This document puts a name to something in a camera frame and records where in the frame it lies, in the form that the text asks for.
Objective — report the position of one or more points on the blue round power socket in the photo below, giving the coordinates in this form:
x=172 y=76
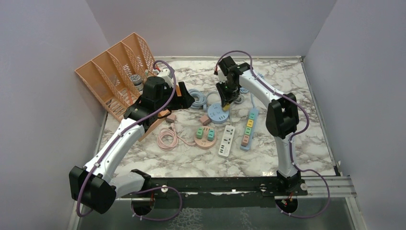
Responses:
x=216 y=113

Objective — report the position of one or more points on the green plug adapter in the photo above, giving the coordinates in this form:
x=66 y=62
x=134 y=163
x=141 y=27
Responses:
x=248 y=131
x=199 y=133

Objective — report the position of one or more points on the black mounting rail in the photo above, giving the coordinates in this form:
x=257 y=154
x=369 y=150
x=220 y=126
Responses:
x=214 y=192

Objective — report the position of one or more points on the white power strip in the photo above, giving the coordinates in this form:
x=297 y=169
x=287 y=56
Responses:
x=226 y=141

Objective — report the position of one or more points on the pink plug adapter left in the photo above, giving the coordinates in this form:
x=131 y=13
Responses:
x=171 y=118

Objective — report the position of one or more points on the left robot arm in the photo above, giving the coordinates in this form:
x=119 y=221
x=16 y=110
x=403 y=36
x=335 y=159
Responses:
x=93 y=185

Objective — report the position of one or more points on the orange plastic file rack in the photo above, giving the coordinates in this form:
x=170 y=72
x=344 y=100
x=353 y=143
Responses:
x=107 y=75

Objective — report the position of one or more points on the pink plug adapter small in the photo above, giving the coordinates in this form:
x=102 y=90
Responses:
x=245 y=140

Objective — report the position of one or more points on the yellow plug adapter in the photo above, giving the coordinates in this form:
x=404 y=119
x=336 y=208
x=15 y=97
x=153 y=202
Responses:
x=226 y=107
x=250 y=123

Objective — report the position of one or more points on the pink round power socket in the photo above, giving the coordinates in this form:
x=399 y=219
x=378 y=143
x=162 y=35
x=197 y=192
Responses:
x=204 y=143

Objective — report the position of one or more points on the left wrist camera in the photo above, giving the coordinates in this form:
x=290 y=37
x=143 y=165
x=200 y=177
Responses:
x=165 y=78

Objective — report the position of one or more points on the blue power strip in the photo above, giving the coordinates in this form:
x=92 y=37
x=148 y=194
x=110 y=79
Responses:
x=253 y=129

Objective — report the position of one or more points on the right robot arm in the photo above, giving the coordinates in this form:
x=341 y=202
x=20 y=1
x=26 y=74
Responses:
x=282 y=113

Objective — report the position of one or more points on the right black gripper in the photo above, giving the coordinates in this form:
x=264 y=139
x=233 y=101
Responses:
x=226 y=98

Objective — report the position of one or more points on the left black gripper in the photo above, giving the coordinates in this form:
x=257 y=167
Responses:
x=186 y=99

